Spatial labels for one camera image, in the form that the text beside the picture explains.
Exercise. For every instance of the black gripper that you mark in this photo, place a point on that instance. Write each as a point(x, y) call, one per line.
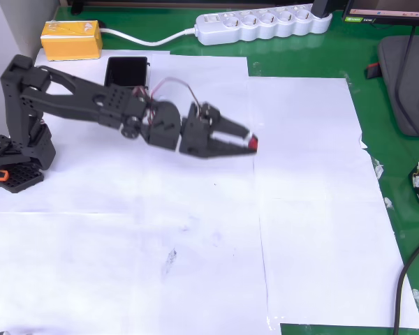
point(200, 137)

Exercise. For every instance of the green desk mat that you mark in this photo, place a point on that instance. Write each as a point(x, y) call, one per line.
point(293, 59)

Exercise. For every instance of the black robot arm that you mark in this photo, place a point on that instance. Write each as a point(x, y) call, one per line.
point(73, 101)

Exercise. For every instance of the white power strip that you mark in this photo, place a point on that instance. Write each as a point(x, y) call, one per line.
point(265, 28)

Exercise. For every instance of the black plug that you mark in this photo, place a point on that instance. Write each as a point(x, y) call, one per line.
point(323, 7)

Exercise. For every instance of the black square cup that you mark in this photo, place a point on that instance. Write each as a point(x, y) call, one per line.
point(125, 71)

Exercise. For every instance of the small red object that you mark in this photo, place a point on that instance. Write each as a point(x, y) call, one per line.
point(253, 142)

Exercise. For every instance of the yellow cardboard box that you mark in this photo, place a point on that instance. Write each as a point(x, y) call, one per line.
point(71, 43)

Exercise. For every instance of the gray laptop sleeve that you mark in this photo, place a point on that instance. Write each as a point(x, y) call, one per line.
point(394, 104)

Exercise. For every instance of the black monitor with green sticker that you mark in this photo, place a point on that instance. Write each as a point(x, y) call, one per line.
point(398, 21)

